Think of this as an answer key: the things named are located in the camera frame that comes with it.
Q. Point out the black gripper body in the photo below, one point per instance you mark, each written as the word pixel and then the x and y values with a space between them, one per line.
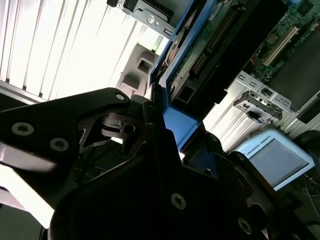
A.
pixel 140 212

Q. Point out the hard disk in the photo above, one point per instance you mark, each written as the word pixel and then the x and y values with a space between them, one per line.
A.
pixel 215 37

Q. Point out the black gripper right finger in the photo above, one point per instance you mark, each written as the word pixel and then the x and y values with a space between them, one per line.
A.
pixel 245 180

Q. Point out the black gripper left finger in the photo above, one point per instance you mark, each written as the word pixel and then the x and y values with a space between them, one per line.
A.
pixel 62 117

